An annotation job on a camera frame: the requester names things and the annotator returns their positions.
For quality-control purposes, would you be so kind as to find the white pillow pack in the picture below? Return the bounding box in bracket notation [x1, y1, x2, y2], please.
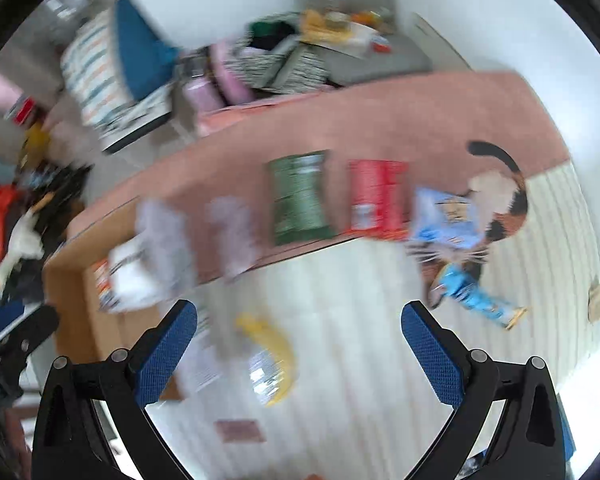
[106, 236, 180, 312]

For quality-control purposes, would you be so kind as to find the blue cartoon snack bag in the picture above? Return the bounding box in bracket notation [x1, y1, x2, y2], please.
[410, 188, 482, 249]

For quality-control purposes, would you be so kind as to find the lilac soft cloth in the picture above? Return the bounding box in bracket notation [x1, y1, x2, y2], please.
[207, 196, 261, 280]

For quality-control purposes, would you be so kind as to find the green snack bag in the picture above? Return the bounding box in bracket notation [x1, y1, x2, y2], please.
[266, 151, 336, 246]

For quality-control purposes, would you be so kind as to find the orange snack bag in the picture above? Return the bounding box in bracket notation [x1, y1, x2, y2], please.
[92, 259, 120, 311]

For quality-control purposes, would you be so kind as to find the cardboard box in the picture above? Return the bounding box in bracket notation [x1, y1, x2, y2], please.
[43, 197, 185, 364]

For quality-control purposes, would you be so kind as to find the light blue candy bag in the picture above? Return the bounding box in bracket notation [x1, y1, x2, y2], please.
[432, 263, 528, 330]

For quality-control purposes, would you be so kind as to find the yellow snack bag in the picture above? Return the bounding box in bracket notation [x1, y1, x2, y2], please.
[235, 313, 297, 406]

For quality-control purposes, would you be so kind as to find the white goose plush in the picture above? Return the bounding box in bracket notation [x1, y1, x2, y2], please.
[0, 192, 55, 294]

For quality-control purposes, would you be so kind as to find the red snack bag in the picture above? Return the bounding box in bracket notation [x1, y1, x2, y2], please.
[348, 159, 407, 240]

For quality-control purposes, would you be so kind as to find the pink table mat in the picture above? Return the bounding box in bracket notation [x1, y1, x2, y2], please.
[69, 72, 569, 282]

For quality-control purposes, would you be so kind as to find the plaid and blue bedding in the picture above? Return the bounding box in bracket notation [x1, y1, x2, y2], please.
[60, 0, 180, 154]

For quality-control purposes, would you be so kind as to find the zebra pattern bag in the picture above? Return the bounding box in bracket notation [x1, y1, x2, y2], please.
[226, 36, 329, 94]

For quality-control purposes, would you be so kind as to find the grey chair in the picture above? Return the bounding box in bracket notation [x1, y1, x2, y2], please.
[296, 0, 432, 87]

